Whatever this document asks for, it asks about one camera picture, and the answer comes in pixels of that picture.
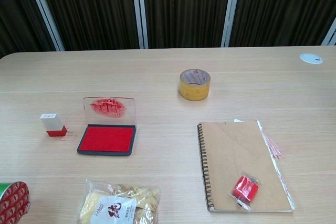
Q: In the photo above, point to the black ribbed partition panel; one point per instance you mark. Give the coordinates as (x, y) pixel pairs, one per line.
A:
(183, 9)
(15, 11)
(283, 9)
(92, 9)

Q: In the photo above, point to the red ink pad clear lid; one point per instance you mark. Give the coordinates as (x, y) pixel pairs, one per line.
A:
(107, 140)

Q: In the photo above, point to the clear bag of chips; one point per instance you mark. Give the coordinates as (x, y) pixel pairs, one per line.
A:
(118, 208)

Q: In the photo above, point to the green cylindrical snack can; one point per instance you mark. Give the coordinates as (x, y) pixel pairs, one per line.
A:
(13, 203)

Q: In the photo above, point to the red wrapped candy packet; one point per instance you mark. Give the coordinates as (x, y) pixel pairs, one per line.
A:
(246, 187)

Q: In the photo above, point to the clear plastic sleeve red print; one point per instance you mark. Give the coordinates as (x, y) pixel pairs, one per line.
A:
(270, 145)

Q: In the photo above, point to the brown spiral notebook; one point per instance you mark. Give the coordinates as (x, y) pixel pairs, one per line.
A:
(236, 150)

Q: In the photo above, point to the yellow packing tape roll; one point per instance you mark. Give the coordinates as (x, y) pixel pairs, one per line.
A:
(194, 91)

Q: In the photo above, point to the small red stamp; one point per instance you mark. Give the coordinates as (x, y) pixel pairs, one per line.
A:
(52, 124)

